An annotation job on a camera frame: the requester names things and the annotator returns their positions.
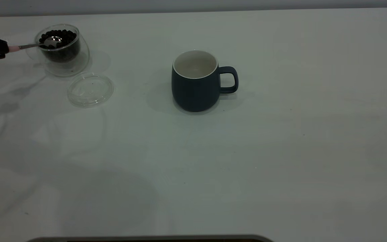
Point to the dark grey ceramic mug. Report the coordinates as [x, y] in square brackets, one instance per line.
[193, 94]

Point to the dark coffee beans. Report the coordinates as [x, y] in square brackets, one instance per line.
[66, 50]

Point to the double-walled glass cup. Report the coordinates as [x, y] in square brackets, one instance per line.
[79, 64]

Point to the clear glass lid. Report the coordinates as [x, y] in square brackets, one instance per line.
[90, 90]

